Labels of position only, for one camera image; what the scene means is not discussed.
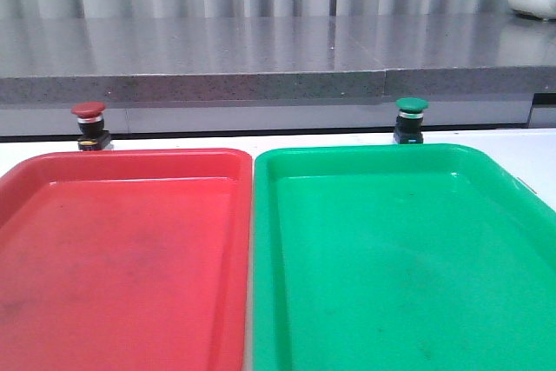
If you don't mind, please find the red plastic tray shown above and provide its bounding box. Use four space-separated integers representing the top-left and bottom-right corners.
1 149 252 370

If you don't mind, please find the red mushroom push button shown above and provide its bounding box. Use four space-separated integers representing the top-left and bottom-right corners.
71 102 112 151

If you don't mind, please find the green plastic tray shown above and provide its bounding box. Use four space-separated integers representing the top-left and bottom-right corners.
253 144 555 370

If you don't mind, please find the green mushroom push button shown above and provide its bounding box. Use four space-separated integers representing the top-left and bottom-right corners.
394 97 429 144

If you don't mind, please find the grey granite platform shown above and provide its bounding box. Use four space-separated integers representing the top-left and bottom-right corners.
1 14 555 106

